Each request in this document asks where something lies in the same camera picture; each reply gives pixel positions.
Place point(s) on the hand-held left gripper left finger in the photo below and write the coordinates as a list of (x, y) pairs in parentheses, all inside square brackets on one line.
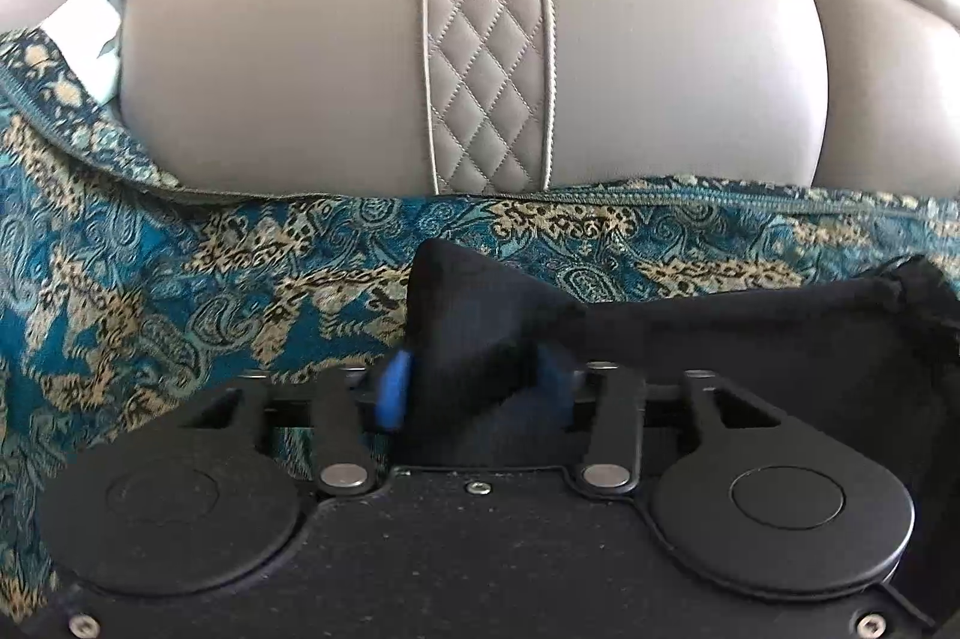
[(394, 391)]

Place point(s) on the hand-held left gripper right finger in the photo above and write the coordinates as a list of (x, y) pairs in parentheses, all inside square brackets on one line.
[(615, 414)]

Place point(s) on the dark navy pants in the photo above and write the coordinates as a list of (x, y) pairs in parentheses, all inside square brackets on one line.
[(750, 346)]

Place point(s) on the teal paisley blanket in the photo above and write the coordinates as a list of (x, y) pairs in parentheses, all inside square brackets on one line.
[(187, 279)]

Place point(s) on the grey leather quilted headboard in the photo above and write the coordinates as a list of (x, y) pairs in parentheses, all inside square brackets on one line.
[(300, 84)]

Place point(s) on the white pillow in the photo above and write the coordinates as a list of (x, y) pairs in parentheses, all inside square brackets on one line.
[(82, 46)]

